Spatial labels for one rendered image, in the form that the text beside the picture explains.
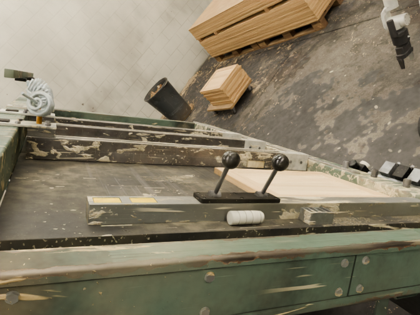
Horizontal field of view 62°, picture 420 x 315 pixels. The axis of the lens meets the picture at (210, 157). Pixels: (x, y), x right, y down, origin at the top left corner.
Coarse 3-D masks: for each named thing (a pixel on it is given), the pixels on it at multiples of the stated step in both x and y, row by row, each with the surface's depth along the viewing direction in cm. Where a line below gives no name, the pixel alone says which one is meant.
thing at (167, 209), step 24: (96, 216) 64; (120, 216) 66; (144, 216) 68; (168, 216) 70; (192, 216) 72; (216, 216) 75; (264, 216) 80; (288, 216) 83; (336, 216) 89; (360, 216) 93
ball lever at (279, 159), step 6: (276, 156) 74; (282, 156) 74; (276, 162) 74; (282, 162) 73; (288, 162) 74; (276, 168) 74; (282, 168) 74; (270, 180) 78; (264, 186) 79; (258, 192) 80; (264, 192) 80
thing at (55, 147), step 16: (16, 80) 103; (32, 80) 106; (32, 128) 106; (48, 128) 106; (32, 144) 107; (48, 144) 108; (64, 144) 110; (80, 144) 112; (96, 144) 114; (112, 144) 116; (128, 144) 118; (144, 144) 121; (160, 144) 124; (176, 144) 130; (80, 160) 113; (96, 160) 115; (112, 160) 117; (128, 160) 120; (144, 160) 122; (160, 160) 124; (176, 160) 127; (192, 160) 129; (208, 160) 132; (256, 160) 141; (304, 160) 150
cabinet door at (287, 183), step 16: (240, 176) 114; (256, 176) 119; (288, 176) 127; (304, 176) 131; (320, 176) 135; (272, 192) 99; (288, 192) 102; (304, 192) 105; (320, 192) 108; (336, 192) 111; (352, 192) 114; (368, 192) 116
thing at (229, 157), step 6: (222, 156) 70; (228, 156) 69; (234, 156) 69; (222, 162) 70; (228, 162) 69; (234, 162) 69; (228, 168) 70; (234, 168) 70; (222, 174) 72; (222, 180) 73; (216, 186) 74; (210, 192) 75; (216, 192) 75
